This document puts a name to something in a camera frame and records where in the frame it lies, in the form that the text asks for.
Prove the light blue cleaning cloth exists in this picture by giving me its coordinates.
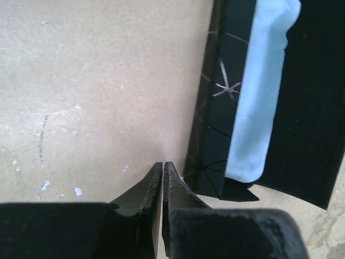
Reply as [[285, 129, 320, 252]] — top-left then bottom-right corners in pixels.
[[225, 1, 301, 183]]

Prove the black glasses case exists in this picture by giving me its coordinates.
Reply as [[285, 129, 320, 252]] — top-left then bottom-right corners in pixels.
[[183, 1, 344, 209]]

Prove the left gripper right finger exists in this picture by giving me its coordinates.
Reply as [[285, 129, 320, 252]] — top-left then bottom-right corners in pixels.
[[162, 161, 211, 257]]

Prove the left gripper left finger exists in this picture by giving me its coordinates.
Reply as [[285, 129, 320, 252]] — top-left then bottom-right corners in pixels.
[[109, 162, 163, 258]]

